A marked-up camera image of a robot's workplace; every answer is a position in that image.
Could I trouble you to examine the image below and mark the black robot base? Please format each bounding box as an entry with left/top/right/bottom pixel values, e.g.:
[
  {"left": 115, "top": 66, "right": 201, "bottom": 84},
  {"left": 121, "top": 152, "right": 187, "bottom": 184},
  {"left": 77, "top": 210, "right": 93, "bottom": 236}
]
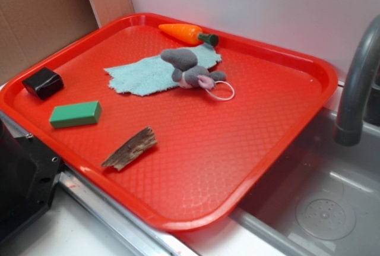
[{"left": 1, "top": 122, "right": 63, "bottom": 243}]

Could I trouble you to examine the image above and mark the gray plush animal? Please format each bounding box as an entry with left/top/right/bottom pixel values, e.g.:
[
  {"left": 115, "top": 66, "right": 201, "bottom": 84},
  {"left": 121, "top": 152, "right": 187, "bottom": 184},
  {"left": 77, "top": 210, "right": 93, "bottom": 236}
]
[{"left": 160, "top": 48, "right": 235, "bottom": 101}]

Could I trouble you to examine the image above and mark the red plastic tray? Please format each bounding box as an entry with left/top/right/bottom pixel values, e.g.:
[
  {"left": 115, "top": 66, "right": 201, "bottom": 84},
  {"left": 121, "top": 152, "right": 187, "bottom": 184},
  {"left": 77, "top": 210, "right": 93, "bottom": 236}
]
[{"left": 1, "top": 14, "right": 338, "bottom": 232}]

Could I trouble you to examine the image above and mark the light blue cloth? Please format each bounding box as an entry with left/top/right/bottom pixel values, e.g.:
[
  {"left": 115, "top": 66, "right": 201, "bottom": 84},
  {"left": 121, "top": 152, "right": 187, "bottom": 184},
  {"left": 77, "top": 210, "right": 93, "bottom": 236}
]
[{"left": 105, "top": 45, "right": 222, "bottom": 96}]

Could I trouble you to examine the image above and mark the brown wood piece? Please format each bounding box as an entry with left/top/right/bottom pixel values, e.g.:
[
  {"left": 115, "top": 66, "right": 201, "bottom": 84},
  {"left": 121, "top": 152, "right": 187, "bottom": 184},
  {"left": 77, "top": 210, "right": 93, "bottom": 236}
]
[{"left": 101, "top": 127, "right": 157, "bottom": 171}]

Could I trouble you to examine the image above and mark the orange toy carrot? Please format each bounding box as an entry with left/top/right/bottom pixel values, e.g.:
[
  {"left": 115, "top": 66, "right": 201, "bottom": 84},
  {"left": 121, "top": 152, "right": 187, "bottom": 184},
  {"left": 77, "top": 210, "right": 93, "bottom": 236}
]
[{"left": 159, "top": 23, "right": 219, "bottom": 47}]

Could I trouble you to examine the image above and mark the green rectangular block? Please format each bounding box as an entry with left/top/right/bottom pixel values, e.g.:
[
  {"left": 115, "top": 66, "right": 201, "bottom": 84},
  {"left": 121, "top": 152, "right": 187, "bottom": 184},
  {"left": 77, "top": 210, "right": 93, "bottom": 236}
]
[{"left": 49, "top": 101, "right": 102, "bottom": 128}]

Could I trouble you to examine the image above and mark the black block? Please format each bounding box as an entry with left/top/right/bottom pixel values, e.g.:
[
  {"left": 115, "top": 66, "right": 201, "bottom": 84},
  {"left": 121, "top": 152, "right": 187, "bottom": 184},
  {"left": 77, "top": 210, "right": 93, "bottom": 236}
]
[{"left": 22, "top": 67, "right": 64, "bottom": 100}]

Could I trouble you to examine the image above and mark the gray plastic sink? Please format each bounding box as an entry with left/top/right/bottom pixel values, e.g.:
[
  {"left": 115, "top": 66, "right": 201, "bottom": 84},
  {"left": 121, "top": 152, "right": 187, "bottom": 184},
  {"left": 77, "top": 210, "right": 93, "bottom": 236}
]
[{"left": 231, "top": 109, "right": 379, "bottom": 255}]

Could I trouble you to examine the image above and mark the gray faucet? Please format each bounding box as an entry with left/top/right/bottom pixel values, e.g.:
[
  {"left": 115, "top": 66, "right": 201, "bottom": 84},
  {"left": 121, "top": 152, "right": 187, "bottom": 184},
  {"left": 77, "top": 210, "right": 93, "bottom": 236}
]
[{"left": 334, "top": 16, "right": 379, "bottom": 146}]

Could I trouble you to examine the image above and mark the brown cardboard panel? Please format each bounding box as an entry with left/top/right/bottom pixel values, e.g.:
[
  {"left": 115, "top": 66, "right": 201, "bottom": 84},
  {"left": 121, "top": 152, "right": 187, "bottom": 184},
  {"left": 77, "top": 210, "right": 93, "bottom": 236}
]
[{"left": 1, "top": 0, "right": 134, "bottom": 84}]

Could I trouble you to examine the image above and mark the metal rail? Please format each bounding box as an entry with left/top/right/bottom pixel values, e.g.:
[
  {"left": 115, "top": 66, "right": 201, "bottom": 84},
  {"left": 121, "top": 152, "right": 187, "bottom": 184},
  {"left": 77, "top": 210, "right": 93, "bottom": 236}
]
[{"left": 0, "top": 110, "right": 191, "bottom": 256}]

